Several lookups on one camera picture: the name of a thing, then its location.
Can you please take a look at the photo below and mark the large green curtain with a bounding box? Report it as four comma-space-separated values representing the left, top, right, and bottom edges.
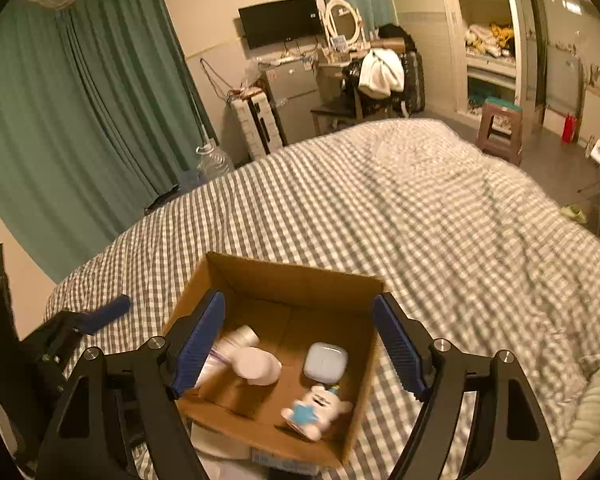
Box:
0, 0, 219, 284

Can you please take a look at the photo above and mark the white tube bottle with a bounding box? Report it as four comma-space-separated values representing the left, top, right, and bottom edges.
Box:
195, 325, 261, 387

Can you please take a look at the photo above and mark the grey white checked blanket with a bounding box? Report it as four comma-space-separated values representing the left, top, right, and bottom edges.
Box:
44, 118, 600, 480

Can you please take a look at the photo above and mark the grey small fridge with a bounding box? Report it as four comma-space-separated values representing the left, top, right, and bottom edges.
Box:
261, 57, 327, 145

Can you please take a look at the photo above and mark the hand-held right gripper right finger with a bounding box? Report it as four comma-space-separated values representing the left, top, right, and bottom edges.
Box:
372, 292, 563, 480

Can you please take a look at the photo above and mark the white ribbed suitcase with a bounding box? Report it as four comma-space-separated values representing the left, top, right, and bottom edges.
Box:
229, 91, 289, 162

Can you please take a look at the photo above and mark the black suitcase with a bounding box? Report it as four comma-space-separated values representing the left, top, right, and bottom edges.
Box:
401, 50, 427, 114

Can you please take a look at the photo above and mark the brown plastic stool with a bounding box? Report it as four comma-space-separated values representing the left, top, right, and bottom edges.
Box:
475, 97, 525, 167

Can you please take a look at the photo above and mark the white open wardrobe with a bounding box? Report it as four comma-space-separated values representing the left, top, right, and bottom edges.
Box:
437, 0, 526, 118

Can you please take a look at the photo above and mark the black clothing pile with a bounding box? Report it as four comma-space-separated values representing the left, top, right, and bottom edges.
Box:
340, 55, 411, 120

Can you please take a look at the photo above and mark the white round jar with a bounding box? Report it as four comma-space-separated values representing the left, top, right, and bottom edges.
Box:
234, 347, 283, 386

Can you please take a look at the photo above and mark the white framed vanity mirror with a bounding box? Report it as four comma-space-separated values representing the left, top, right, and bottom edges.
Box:
323, 0, 366, 47

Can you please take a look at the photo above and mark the dressing table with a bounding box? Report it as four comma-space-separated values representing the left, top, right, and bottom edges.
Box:
316, 50, 373, 108

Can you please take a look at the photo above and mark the white bag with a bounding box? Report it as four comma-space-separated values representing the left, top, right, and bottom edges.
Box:
358, 48, 406, 100

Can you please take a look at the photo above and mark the clear water jug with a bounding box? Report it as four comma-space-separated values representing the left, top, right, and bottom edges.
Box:
195, 142, 236, 181

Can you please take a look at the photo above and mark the pale green fluffy cloth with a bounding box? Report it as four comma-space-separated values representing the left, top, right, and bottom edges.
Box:
554, 347, 600, 480

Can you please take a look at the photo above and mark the green slipper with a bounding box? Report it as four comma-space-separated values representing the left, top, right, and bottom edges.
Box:
559, 203, 589, 224

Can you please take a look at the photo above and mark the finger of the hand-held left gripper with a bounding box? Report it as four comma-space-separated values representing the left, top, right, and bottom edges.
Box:
19, 294, 132, 361

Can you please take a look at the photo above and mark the pale blue earbuds case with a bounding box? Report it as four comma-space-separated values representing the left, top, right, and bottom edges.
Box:
303, 342, 349, 384

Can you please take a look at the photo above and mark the black flat television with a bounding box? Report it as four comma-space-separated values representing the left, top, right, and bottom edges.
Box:
238, 0, 323, 50

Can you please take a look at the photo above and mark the brown cardboard box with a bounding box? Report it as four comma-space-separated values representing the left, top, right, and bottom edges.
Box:
162, 251, 386, 471

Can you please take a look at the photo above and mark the white toy with blue star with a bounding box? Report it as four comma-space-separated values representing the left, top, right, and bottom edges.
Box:
280, 385, 355, 442

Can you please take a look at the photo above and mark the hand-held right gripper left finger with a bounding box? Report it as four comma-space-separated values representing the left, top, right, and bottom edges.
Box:
35, 290, 227, 480

